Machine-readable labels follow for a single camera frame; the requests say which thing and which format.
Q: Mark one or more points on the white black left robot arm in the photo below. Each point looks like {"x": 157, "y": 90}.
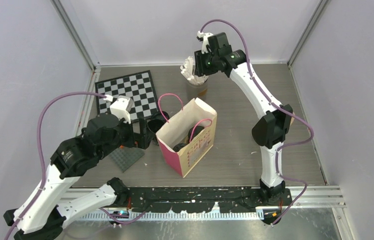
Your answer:
{"x": 42, "y": 216}

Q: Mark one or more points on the pink cakes paper bag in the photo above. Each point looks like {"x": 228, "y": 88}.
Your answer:
{"x": 175, "y": 130}

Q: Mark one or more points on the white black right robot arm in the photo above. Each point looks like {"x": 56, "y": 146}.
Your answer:
{"x": 273, "y": 120}

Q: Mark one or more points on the black lid stack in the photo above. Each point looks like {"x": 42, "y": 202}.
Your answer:
{"x": 162, "y": 116}

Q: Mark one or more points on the grey studded baseplate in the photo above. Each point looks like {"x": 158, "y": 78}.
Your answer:
{"x": 125, "y": 157}

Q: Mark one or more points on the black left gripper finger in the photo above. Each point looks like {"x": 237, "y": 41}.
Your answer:
{"x": 144, "y": 139}
{"x": 143, "y": 126}

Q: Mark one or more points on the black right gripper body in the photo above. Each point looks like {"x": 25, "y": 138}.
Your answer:
{"x": 205, "y": 63}

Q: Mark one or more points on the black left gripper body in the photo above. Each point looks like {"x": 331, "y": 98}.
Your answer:
{"x": 126, "y": 131}

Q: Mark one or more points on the black cup stack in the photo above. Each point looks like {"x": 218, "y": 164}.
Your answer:
{"x": 154, "y": 126}

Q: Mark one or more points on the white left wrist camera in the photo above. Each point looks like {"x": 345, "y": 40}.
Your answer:
{"x": 120, "y": 106}

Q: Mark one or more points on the grey holder cup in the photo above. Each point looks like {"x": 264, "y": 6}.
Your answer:
{"x": 196, "y": 91}

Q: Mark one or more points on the black white chessboard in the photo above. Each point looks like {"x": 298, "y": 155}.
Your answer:
{"x": 137, "y": 86}

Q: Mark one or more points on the single black cup lid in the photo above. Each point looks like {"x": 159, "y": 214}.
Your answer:
{"x": 193, "y": 132}

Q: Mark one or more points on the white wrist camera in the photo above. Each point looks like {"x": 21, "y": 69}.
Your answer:
{"x": 120, "y": 106}
{"x": 204, "y": 39}

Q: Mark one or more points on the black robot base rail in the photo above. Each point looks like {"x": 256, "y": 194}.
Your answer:
{"x": 231, "y": 199}

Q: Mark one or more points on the white wrapped stirrers bundle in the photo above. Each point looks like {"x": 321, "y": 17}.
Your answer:
{"x": 188, "y": 71}

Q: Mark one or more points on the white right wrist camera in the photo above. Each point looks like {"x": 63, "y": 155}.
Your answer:
{"x": 204, "y": 39}

